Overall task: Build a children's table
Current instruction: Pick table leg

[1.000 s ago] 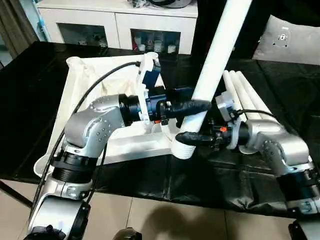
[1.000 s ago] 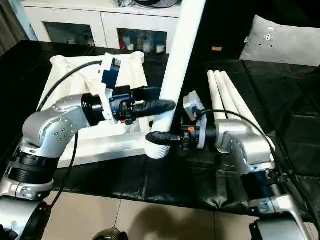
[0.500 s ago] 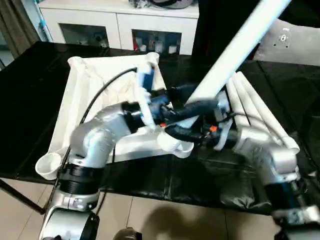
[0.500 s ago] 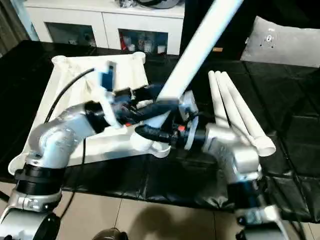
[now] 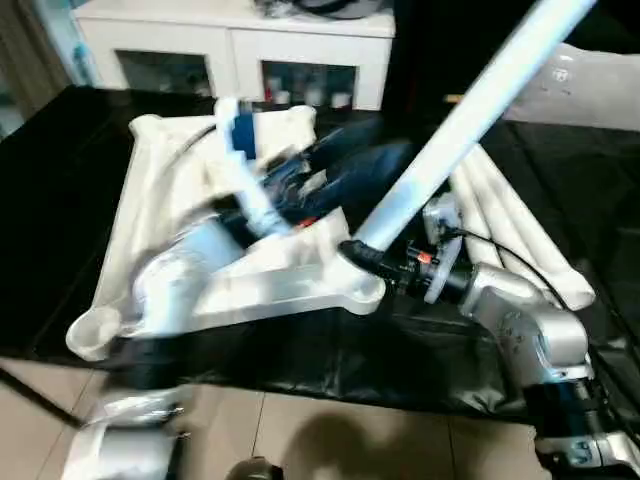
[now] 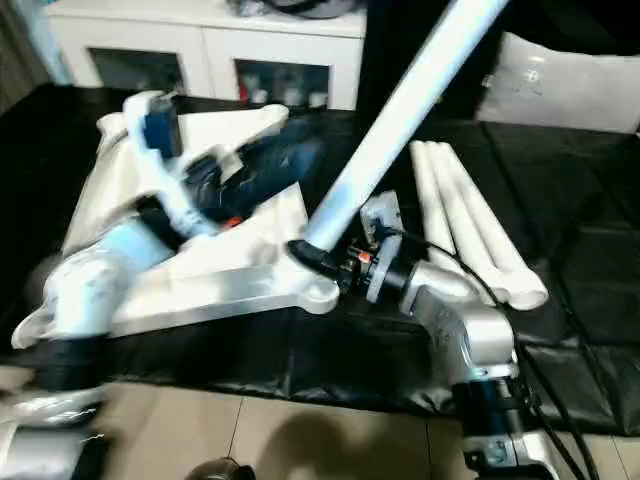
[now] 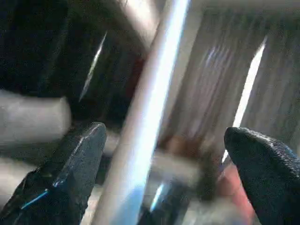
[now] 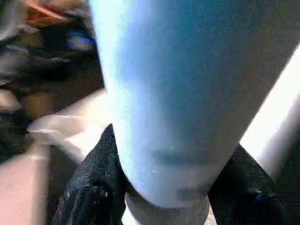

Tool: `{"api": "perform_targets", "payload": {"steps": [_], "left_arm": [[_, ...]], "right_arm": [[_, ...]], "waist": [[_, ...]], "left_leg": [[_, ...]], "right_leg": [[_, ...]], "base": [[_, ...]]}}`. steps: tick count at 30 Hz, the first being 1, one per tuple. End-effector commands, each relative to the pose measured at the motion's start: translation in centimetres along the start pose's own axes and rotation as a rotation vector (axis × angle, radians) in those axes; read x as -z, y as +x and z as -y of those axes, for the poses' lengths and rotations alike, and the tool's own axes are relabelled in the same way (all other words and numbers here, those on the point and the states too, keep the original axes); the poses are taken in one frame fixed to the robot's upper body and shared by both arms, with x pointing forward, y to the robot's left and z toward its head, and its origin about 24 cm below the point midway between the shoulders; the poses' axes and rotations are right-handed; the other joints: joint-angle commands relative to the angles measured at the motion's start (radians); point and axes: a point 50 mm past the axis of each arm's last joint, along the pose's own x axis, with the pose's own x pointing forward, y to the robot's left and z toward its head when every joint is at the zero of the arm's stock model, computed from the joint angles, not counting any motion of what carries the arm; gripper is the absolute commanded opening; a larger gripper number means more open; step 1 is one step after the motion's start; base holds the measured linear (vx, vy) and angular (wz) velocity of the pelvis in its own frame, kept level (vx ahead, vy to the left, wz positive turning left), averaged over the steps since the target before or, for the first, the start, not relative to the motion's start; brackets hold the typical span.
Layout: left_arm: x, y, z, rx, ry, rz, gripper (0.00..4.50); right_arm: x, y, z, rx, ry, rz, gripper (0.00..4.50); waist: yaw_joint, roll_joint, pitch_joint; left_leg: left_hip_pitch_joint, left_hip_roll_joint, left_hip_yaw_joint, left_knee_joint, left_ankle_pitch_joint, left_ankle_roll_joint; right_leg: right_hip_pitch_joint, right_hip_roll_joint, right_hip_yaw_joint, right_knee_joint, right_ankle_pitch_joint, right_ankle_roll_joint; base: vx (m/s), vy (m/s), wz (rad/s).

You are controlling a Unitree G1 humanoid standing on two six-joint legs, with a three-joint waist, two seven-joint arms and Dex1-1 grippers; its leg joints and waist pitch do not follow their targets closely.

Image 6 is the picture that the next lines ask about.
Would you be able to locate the white plastic table top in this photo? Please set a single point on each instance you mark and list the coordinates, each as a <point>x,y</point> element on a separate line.
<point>225,260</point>

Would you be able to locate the white plastic table leg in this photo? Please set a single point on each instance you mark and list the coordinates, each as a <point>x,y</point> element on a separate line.
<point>434,210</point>
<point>482,210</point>
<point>458,210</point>
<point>400,110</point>

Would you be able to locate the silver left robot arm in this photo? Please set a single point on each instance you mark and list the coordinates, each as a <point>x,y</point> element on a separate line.
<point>90,290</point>

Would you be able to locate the small white jar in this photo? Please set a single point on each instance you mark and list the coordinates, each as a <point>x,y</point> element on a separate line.
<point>260,96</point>
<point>315,99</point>

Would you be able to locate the white cabinet with glass doors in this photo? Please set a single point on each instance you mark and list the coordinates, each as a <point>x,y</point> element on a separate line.
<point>210,45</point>

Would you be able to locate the grey bag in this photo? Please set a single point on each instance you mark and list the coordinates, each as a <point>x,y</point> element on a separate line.
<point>295,4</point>

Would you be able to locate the black mat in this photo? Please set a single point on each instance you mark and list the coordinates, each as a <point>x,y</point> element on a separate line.
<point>575,200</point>

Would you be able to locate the brown curtain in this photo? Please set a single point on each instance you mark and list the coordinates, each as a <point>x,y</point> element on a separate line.
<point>20,45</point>

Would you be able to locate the grey cushion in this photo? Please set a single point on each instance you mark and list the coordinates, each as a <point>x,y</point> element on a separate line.
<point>560,85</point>

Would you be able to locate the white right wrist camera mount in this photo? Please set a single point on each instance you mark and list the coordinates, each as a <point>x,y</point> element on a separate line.
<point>380,215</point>

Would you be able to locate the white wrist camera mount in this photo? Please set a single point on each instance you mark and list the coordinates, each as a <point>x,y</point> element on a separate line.
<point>135,115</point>
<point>380,215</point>

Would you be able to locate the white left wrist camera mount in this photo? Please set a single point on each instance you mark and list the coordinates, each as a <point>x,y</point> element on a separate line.
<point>135,115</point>

